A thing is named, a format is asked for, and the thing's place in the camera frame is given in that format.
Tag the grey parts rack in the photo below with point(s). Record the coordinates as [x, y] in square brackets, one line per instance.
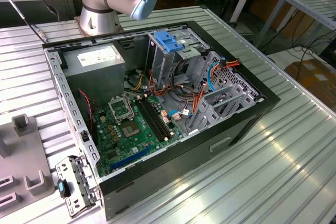
[23, 150]

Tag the large brown cardboard box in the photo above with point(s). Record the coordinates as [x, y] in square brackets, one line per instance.
[312, 77]

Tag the black and blue latch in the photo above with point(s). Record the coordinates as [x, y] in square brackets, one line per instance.
[62, 187]

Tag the grey optical drive bay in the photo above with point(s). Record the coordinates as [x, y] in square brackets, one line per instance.
[155, 61]

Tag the blue plastic drive latch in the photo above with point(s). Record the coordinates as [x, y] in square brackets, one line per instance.
[166, 41]

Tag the perforated grey disk bay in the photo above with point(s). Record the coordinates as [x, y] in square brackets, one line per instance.
[211, 116]

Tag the green motherboard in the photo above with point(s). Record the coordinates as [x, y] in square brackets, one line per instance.
[141, 142]

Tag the grey power supply unit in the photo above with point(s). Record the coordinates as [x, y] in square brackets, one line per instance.
[92, 82]

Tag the black RAM slot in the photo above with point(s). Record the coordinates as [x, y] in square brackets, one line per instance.
[157, 119]
[153, 119]
[161, 119]
[148, 119]

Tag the metal slat side table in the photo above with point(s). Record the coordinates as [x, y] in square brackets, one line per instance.
[312, 6]

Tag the metal card retention bracket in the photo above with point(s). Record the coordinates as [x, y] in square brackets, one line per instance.
[78, 182]

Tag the black case fan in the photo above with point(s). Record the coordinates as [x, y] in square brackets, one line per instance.
[84, 113]

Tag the blue expansion slot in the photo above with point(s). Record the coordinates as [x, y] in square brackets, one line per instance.
[131, 158]

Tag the black open PC case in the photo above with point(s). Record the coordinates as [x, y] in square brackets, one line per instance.
[183, 161]

